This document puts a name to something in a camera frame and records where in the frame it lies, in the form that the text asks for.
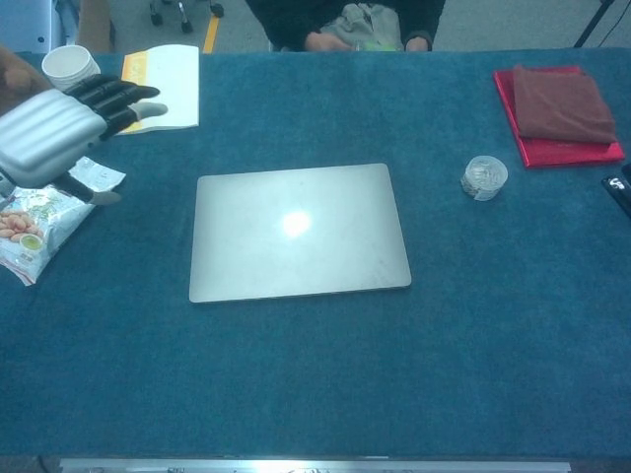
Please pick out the folded brown cloth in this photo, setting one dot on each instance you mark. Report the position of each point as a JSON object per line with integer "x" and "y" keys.
{"x": 562, "y": 103}

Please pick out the yellow and white book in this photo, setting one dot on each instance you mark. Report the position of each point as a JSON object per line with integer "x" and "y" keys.
{"x": 172, "y": 74}

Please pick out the blue table cloth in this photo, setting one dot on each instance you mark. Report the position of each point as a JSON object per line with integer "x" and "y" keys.
{"x": 345, "y": 369}

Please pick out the black device with white mark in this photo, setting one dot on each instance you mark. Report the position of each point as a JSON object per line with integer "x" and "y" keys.
{"x": 618, "y": 189}

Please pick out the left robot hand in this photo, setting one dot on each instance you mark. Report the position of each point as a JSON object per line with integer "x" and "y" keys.
{"x": 44, "y": 138}

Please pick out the red flat box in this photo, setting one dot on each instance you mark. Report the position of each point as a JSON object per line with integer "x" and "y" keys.
{"x": 567, "y": 154}

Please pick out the clear plastic clip container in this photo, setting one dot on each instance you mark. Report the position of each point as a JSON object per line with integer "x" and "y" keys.
{"x": 485, "y": 177}

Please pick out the seated person in dark clothes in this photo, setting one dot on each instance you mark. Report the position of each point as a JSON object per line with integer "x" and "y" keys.
{"x": 286, "y": 20}

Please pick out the brown cardboard box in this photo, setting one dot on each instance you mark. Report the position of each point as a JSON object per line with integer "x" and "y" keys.
{"x": 96, "y": 24}

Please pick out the black tripod leg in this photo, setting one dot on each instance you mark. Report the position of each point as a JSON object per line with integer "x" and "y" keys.
{"x": 594, "y": 24}

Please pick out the white peanut snack bag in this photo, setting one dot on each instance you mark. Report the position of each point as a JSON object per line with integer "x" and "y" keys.
{"x": 34, "y": 231}

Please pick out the brown plush toy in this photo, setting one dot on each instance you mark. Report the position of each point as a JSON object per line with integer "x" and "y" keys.
{"x": 15, "y": 79}

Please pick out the silver laptop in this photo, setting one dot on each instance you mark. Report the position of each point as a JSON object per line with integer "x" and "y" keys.
{"x": 296, "y": 256}

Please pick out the white paper cup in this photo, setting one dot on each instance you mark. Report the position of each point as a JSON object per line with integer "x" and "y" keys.
{"x": 69, "y": 66}

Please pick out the white cabinet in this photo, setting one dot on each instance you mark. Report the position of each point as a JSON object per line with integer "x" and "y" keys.
{"x": 54, "y": 22}

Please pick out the aluminium frame rail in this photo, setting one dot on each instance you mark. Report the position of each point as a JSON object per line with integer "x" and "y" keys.
{"x": 315, "y": 465}

